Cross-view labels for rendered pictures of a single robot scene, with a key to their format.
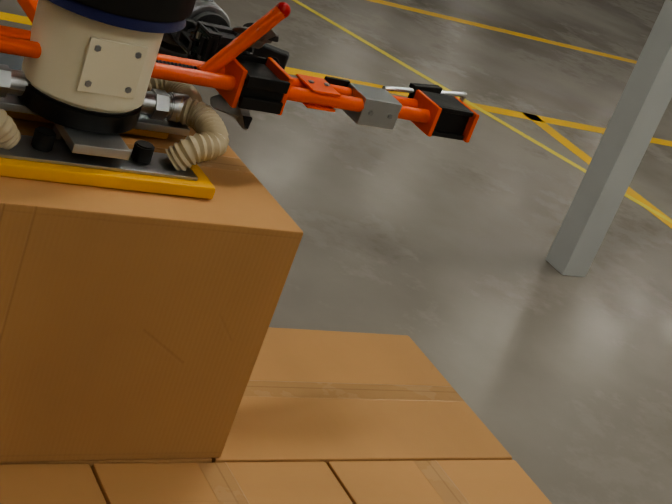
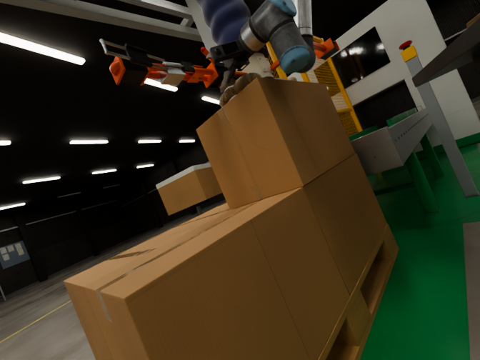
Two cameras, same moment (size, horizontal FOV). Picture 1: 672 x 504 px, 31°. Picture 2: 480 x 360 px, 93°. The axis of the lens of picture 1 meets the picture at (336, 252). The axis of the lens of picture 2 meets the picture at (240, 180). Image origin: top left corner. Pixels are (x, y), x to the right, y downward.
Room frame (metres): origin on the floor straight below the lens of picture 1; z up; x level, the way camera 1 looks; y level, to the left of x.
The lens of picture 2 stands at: (2.64, -0.02, 0.64)
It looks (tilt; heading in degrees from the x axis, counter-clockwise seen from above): 1 degrees up; 171
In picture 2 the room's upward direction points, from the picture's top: 23 degrees counter-clockwise
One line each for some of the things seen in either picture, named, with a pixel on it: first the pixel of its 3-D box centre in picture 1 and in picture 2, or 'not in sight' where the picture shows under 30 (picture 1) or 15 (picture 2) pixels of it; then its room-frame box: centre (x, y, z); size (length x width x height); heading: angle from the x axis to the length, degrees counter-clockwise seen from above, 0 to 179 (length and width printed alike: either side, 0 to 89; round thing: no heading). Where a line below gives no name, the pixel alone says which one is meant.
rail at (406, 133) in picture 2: not in sight; (417, 124); (0.93, 1.87, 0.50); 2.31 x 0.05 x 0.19; 126
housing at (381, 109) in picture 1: (371, 106); (171, 73); (1.86, 0.03, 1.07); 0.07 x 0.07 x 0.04; 36
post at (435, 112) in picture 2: not in sight; (439, 121); (1.42, 1.49, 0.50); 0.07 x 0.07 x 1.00; 36
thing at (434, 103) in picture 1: (442, 116); (130, 71); (1.94, -0.08, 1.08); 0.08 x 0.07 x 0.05; 126
